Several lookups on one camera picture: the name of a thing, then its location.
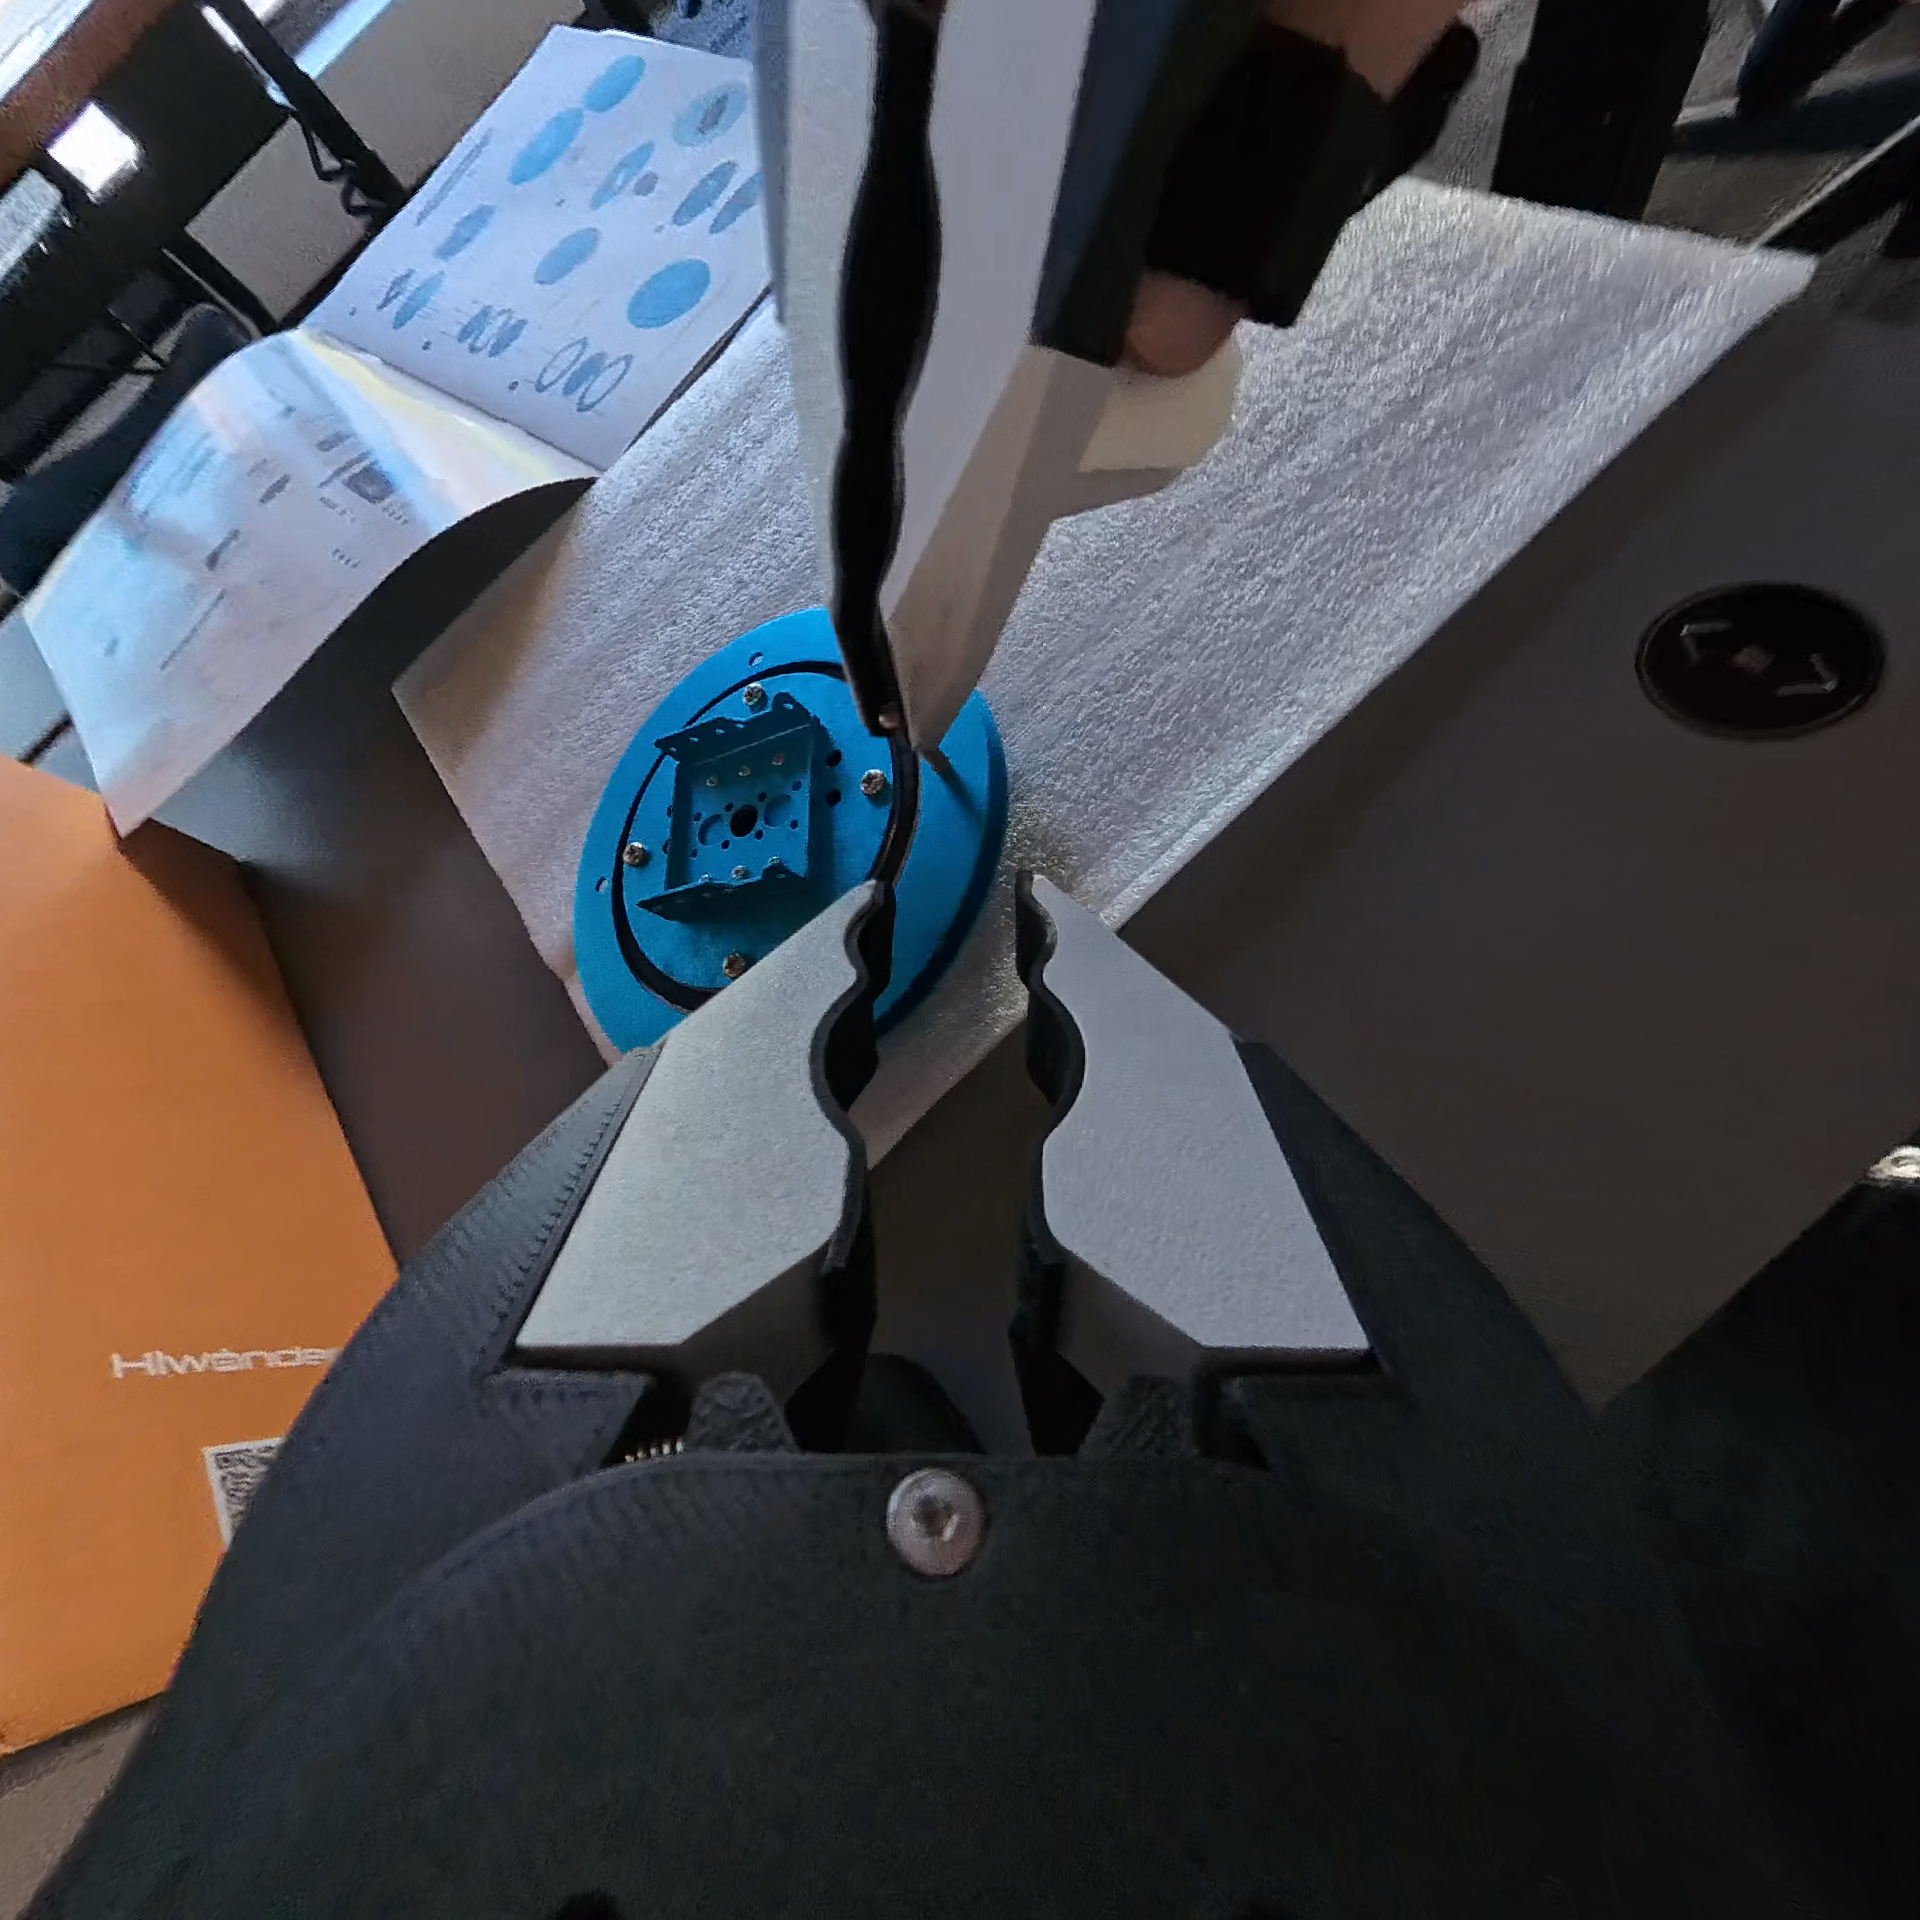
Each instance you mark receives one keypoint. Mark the small metal screw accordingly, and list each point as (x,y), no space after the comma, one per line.
(895,718)

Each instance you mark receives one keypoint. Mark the blue round metal base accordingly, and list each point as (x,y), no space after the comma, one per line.
(704,795)

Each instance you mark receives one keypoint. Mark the orange kit box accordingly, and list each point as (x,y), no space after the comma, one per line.
(150,1124)

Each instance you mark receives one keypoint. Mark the open instruction booklet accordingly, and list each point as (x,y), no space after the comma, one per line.
(225,525)

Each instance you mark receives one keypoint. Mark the black round desk grommet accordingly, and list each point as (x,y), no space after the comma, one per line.
(1755,660)

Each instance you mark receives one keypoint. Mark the white foam sheet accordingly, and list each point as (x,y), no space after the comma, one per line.
(1351,451)

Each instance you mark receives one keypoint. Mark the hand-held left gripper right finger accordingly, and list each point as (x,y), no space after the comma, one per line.
(1184,1201)

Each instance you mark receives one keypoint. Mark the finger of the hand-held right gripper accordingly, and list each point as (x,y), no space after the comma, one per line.
(991,301)
(803,151)

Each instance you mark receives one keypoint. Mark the person's right hand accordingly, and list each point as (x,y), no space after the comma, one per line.
(1184,332)

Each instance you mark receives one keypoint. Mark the person's dark trousers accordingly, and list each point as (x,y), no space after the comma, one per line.
(1800,1500)

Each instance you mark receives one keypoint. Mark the grey desk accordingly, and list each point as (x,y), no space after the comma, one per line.
(1501,975)

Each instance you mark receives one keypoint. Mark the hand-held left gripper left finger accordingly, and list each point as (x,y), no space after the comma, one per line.
(691,1201)

